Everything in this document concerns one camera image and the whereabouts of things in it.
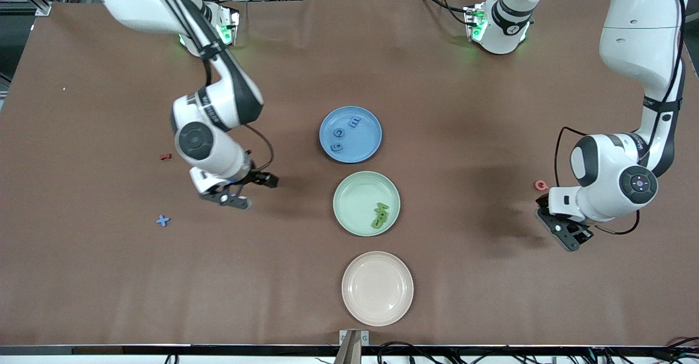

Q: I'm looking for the pale green round plate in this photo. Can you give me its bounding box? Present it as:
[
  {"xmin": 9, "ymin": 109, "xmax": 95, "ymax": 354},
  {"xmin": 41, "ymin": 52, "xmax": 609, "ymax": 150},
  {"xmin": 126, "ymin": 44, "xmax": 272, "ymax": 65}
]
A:
[{"xmin": 333, "ymin": 171, "xmax": 401, "ymax": 237}]

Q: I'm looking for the blue round plate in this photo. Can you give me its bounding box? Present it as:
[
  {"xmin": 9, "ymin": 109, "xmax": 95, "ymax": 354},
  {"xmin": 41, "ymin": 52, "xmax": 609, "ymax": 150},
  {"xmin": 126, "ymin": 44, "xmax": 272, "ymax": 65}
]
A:
[{"xmin": 319, "ymin": 106, "xmax": 383, "ymax": 164}]

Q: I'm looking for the beige round plate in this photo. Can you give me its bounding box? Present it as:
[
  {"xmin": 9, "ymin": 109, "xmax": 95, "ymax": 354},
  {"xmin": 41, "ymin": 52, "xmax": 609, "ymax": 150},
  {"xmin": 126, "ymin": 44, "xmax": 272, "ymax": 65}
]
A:
[{"xmin": 341, "ymin": 251, "xmax": 414, "ymax": 327}]

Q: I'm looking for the base connector box green light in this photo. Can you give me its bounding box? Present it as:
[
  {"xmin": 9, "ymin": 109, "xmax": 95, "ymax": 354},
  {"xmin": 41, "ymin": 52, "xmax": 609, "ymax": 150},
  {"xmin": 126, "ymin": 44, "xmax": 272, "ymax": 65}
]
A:
[
  {"xmin": 463, "ymin": 4, "xmax": 488, "ymax": 41},
  {"xmin": 218, "ymin": 7, "xmax": 241, "ymax": 46}
]

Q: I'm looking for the brown table cover mat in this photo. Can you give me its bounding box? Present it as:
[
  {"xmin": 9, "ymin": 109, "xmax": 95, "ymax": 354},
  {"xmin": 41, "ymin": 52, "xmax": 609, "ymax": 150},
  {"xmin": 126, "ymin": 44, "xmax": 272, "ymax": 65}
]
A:
[{"xmin": 0, "ymin": 0, "xmax": 699, "ymax": 348}]

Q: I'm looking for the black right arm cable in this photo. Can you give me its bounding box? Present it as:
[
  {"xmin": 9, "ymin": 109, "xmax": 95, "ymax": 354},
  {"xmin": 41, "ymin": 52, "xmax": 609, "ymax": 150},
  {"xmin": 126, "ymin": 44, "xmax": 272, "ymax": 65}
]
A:
[{"xmin": 145, "ymin": 0, "xmax": 275, "ymax": 172}]

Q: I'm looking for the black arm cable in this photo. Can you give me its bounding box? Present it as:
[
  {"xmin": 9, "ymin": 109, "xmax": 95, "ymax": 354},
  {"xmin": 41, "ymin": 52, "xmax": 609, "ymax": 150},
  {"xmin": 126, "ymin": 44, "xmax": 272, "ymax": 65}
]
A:
[
  {"xmin": 554, "ymin": 0, "xmax": 687, "ymax": 236},
  {"xmin": 145, "ymin": 0, "xmax": 275, "ymax": 172}
]

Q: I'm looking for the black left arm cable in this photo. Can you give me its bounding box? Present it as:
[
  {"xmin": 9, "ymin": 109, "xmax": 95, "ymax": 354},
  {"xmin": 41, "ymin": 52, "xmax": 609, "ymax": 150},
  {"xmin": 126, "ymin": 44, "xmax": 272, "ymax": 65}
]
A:
[{"xmin": 554, "ymin": 0, "xmax": 687, "ymax": 236}]

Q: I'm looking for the black table edge rail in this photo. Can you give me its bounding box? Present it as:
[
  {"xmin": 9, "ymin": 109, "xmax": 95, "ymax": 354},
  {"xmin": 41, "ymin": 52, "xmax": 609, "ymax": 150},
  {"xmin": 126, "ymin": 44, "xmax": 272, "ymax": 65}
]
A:
[{"xmin": 0, "ymin": 345, "xmax": 699, "ymax": 357}]

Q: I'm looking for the grey metal bracket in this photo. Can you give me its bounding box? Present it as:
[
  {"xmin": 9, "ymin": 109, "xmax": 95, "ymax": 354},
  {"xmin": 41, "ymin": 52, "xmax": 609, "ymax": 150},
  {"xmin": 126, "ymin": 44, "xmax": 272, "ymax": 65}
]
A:
[{"xmin": 340, "ymin": 330, "xmax": 370, "ymax": 364}]

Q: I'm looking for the black cable tangle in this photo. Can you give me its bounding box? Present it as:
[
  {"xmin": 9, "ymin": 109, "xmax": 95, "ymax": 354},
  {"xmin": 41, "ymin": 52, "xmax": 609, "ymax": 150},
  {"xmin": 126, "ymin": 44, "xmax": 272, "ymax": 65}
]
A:
[{"xmin": 377, "ymin": 341, "xmax": 699, "ymax": 364}]

